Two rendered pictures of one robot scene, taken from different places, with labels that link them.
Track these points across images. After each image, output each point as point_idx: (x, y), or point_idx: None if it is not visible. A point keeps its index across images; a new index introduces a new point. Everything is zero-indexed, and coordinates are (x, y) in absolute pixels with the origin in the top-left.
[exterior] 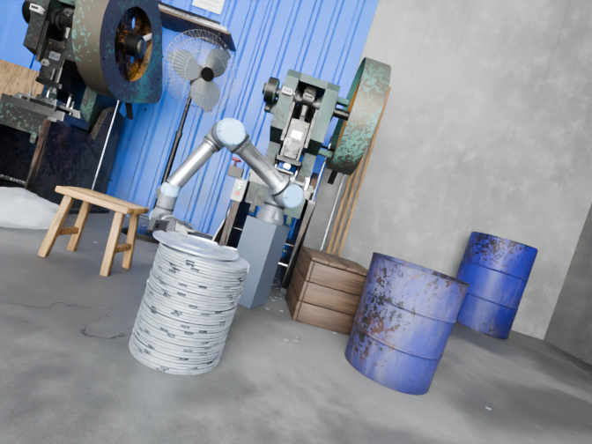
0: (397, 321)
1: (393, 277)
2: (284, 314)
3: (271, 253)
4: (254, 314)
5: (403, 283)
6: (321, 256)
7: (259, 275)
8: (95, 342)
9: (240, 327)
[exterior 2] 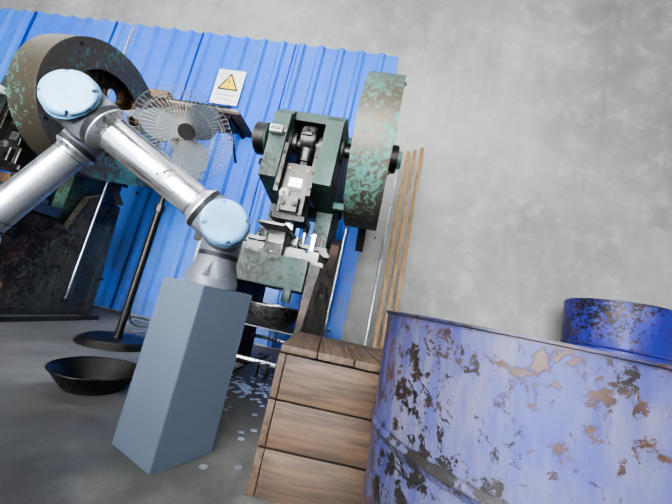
0: None
1: (443, 375)
2: (235, 479)
3: (202, 344)
4: (144, 492)
5: (487, 398)
6: (311, 344)
7: (170, 393)
8: None
9: None
